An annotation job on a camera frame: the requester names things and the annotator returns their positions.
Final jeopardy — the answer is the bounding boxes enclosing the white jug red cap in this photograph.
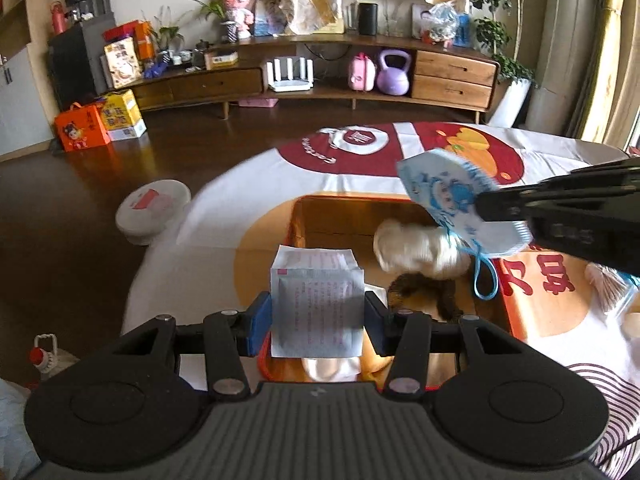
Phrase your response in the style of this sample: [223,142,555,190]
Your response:
[27,332,81,386]

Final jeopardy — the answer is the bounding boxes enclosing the standing air conditioner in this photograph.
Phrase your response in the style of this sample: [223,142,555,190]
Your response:
[525,0,601,136]

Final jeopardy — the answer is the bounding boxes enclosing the wooden wall shelf cabinet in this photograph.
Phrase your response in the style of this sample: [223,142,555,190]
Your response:
[0,0,56,161]

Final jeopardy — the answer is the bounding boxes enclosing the small yellow white box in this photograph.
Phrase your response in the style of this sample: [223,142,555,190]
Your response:
[205,50,240,71]

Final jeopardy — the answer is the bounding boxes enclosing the yellow curtain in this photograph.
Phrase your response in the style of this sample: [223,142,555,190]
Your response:
[575,0,640,148]

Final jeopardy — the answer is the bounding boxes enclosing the orange gift box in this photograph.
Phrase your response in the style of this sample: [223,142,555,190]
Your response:
[54,102,112,153]

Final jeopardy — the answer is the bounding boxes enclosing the blue printed face mask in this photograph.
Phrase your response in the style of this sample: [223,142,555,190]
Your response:
[396,147,533,301]

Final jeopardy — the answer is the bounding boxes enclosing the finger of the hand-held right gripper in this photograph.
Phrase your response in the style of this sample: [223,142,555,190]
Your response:
[474,157,640,222]
[529,200,640,277]

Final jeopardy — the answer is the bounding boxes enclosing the purple kettlebell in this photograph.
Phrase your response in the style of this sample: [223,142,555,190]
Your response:
[376,49,413,96]

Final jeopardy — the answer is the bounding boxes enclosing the blue bottle pack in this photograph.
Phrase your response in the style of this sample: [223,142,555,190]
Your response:
[454,12,473,48]

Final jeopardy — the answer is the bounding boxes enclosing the brown furry toy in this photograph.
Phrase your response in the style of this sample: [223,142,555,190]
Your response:
[387,272,463,323]

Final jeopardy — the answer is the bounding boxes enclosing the white paper packet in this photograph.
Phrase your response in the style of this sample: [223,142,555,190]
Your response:
[270,244,366,359]

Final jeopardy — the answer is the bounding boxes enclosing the light blue cloth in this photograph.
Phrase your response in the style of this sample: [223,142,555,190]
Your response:
[0,377,43,480]

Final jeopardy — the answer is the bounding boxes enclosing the yellow carton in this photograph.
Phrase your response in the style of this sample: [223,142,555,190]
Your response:
[99,89,147,142]

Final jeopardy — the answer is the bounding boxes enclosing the printed white red tablecloth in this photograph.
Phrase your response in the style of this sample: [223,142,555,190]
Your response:
[120,120,640,480]

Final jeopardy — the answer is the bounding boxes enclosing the wooden TV cabinet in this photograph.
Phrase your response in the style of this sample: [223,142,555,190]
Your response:
[127,32,502,123]

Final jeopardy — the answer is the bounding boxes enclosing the small teaware set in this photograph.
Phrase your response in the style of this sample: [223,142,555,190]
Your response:
[170,47,206,68]

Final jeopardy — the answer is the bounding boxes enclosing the black speaker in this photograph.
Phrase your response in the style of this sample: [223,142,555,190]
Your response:
[357,2,379,37]

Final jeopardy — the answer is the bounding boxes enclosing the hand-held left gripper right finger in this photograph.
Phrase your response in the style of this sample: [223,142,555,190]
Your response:
[364,290,523,397]

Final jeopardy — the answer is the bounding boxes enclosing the picture frame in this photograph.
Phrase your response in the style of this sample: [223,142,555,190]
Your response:
[252,0,288,37]

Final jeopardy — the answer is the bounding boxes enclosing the thin leafy potted plant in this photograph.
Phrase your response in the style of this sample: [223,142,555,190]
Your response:
[150,5,188,56]

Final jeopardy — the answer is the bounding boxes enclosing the black low cabinet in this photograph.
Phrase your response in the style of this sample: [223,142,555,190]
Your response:
[47,20,118,111]

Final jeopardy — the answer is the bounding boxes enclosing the teal blue cloth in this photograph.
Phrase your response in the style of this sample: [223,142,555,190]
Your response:
[620,270,640,306]

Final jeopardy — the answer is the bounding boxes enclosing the small potted plant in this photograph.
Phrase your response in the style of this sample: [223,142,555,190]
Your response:
[190,0,238,43]

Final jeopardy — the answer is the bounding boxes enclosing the red box with gold inside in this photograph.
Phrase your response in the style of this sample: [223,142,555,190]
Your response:
[257,194,528,396]

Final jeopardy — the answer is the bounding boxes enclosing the shell-shaped pale board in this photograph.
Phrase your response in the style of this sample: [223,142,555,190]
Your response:
[345,0,441,36]

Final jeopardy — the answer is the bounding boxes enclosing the cream printed box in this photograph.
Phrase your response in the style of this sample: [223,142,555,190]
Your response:
[102,37,143,90]

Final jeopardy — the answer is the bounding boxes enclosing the white router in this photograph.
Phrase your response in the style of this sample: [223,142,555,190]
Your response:
[264,57,316,92]

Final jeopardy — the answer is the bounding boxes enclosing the cream soft cloth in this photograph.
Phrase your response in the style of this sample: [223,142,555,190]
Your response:
[302,355,363,383]

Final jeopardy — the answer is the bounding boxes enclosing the clear plastic bag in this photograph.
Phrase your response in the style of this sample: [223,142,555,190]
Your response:
[422,0,461,48]

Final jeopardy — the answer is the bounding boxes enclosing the red orange gift boxes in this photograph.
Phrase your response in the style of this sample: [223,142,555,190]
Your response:
[102,20,157,61]

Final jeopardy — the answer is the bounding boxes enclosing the white round robot vacuum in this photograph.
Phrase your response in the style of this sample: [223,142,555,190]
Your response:
[115,177,192,246]

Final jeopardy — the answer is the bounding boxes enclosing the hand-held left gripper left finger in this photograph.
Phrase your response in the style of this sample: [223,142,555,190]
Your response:
[120,291,275,402]

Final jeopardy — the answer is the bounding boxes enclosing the small photo frame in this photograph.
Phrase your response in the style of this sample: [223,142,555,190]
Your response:
[411,2,436,38]

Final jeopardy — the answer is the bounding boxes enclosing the white fluffy plush toy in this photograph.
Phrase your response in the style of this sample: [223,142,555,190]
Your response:
[372,217,473,278]

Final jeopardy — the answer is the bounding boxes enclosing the red thermos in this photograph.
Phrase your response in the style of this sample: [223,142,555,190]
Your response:
[49,1,68,36]

